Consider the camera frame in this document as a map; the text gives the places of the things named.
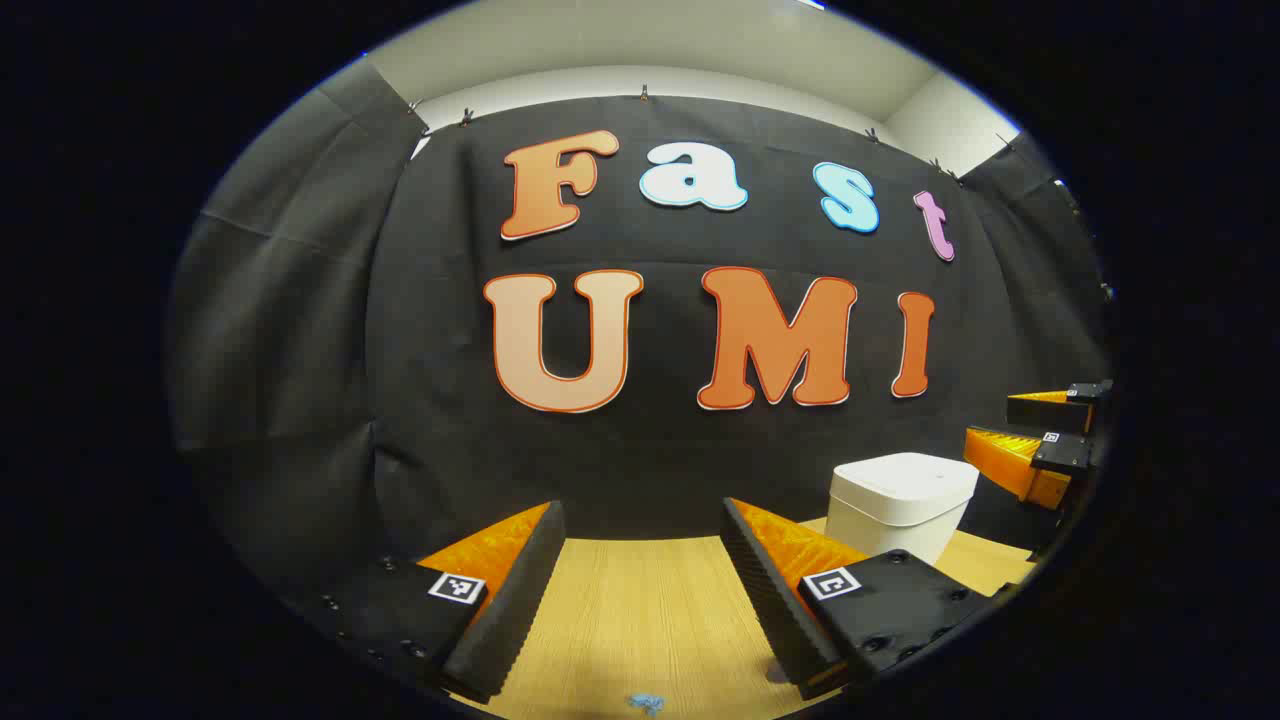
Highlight wooden desktop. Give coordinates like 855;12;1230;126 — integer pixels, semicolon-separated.
450;517;1036;720

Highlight white desktop garbage bin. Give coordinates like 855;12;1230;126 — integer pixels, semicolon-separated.
824;452;981;567

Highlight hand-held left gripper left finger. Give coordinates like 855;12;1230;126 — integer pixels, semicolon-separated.
318;500;567;705

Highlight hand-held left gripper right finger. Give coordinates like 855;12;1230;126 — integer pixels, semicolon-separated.
720;497;991;701

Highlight black backdrop cloth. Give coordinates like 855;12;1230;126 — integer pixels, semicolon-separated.
165;60;1116;601

